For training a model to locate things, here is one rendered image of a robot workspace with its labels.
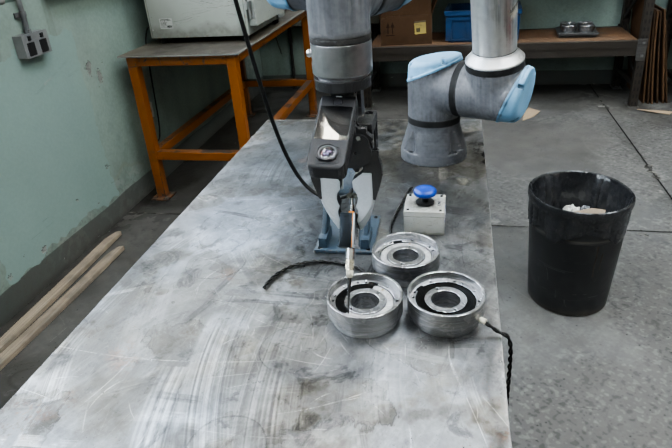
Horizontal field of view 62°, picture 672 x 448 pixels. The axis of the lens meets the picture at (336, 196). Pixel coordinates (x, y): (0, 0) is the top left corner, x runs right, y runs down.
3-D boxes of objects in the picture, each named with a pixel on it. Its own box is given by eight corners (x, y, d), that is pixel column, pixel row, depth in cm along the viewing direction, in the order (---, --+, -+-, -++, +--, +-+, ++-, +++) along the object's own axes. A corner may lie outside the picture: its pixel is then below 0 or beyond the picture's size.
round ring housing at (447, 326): (392, 321, 78) (391, 297, 77) (433, 285, 85) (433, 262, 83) (459, 352, 72) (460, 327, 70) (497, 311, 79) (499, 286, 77)
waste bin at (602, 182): (626, 327, 191) (649, 216, 172) (523, 320, 198) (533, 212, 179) (604, 270, 221) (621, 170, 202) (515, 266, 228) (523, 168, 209)
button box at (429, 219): (444, 235, 98) (445, 210, 96) (403, 233, 100) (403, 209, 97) (445, 213, 105) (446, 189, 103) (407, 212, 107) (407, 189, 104)
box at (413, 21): (442, 44, 403) (443, -12, 386) (373, 47, 409) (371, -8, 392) (439, 33, 438) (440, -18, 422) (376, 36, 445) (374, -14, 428)
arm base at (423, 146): (403, 142, 139) (403, 103, 135) (466, 142, 136) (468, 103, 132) (397, 166, 126) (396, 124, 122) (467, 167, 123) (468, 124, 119)
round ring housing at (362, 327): (392, 348, 73) (391, 323, 72) (317, 334, 77) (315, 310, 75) (410, 301, 82) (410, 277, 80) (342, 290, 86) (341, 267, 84)
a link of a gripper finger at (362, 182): (384, 211, 82) (376, 153, 78) (380, 232, 77) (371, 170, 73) (363, 213, 83) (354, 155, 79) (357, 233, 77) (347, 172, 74)
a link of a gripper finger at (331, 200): (348, 212, 83) (350, 155, 79) (341, 233, 78) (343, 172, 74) (327, 210, 84) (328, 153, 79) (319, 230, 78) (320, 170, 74)
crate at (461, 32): (518, 31, 425) (520, 0, 415) (519, 42, 392) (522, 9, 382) (447, 33, 438) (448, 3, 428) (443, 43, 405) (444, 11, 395)
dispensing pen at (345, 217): (334, 311, 74) (339, 185, 77) (340, 309, 78) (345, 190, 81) (351, 312, 74) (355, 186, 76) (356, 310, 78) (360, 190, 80)
